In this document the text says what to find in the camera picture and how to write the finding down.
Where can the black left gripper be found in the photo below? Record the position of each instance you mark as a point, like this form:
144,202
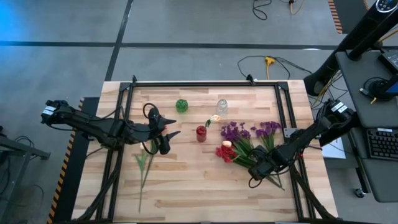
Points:
155,129

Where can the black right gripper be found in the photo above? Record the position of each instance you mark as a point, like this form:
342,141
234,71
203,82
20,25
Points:
262,165

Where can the cream artificial tulip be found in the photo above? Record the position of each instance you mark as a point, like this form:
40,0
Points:
215,118
141,163
227,143

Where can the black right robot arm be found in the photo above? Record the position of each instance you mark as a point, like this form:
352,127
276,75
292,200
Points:
311,130

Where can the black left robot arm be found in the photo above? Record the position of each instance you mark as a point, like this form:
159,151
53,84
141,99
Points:
93,126

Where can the green glass vase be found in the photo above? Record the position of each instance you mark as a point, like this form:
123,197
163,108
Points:
182,105

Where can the red ribbed glass vase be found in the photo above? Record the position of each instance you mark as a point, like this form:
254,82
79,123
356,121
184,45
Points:
201,134

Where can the clear ribbed glass vase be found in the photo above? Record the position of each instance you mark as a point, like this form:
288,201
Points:
222,107

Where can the white paper sheet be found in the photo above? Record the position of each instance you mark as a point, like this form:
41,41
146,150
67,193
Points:
335,151

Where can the black caster wheel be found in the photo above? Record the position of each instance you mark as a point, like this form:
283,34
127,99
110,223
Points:
360,193

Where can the black hazard-striped floor mat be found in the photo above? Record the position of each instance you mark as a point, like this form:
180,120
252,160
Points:
77,174

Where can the yellow power plug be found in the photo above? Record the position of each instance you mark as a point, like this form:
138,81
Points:
270,60

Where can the grey desk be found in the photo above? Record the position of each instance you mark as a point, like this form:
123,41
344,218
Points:
357,93

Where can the black keyboard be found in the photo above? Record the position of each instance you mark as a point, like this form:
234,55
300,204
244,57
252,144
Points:
384,144

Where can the black monitor stand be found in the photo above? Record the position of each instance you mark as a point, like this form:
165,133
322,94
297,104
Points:
381,88

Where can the grey side table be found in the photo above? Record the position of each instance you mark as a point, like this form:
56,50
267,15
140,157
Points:
18,147

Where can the black tower fan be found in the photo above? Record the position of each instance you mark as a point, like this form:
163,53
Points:
357,35

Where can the black pole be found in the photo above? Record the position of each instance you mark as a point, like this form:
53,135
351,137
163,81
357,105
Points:
373,43

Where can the grey metal bracket plate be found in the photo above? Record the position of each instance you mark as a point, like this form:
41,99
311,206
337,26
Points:
289,132

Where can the black aluminium table frame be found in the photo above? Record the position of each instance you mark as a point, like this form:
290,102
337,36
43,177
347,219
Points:
202,84

